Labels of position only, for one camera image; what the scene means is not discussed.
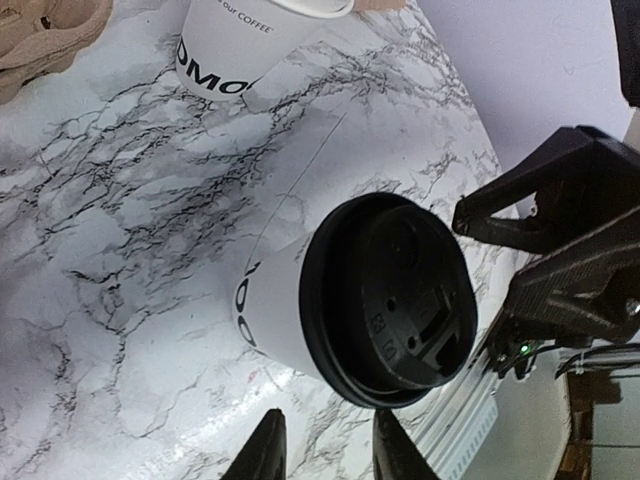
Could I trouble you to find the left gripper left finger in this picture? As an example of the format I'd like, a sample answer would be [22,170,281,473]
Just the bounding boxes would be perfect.
[227,409,287,480]

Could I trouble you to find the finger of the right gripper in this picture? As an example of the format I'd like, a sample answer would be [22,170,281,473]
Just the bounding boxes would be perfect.
[452,125,639,255]
[504,207,639,345]

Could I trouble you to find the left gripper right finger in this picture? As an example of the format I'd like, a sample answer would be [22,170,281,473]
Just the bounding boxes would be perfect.
[373,410,439,480]

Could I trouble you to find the cardboard cup carrier tray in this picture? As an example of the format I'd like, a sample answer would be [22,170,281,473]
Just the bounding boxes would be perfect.
[1,1,113,104]

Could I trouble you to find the white paper coffee cup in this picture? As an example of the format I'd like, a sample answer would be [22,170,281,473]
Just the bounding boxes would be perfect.
[229,109,351,381]

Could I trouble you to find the aluminium front rail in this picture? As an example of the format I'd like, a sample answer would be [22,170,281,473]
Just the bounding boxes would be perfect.
[395,345,500,479]

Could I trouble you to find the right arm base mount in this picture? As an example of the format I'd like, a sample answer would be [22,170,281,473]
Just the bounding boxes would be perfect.
[490,332,545,380]

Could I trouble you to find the black plastic cup lid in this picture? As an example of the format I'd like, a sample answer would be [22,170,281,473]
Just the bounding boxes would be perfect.
[298,192,478,409]

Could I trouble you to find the stacked white paper cups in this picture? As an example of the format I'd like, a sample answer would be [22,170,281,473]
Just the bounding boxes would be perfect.
[175,0,354,101]

